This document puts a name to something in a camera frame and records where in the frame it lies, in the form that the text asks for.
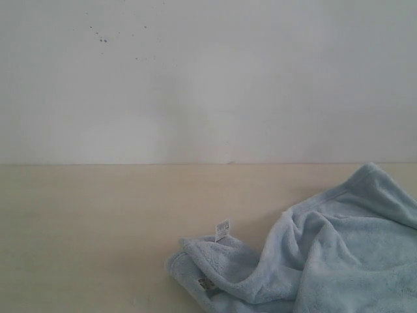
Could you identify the light blue fleece towel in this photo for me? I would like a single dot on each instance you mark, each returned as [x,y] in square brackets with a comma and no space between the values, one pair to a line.
[351,248]

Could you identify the white care label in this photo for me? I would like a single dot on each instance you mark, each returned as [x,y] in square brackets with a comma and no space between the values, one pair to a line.
[222,230]

